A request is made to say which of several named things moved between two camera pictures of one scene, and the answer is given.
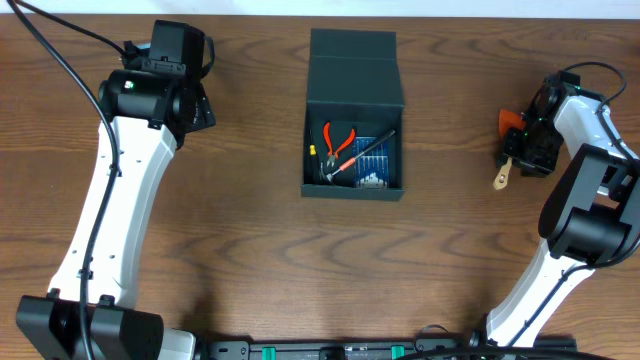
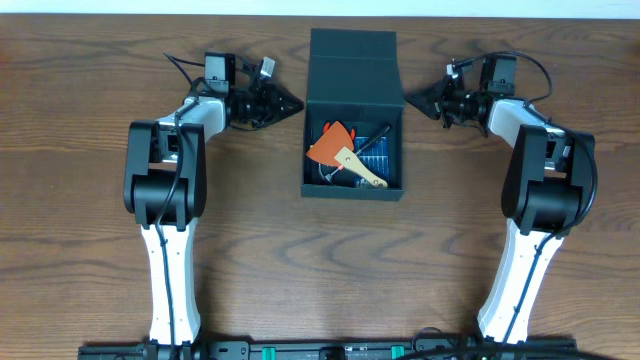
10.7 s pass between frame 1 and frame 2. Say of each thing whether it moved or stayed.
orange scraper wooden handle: moved
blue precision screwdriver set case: stayed
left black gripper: moved
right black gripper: moved
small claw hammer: moved
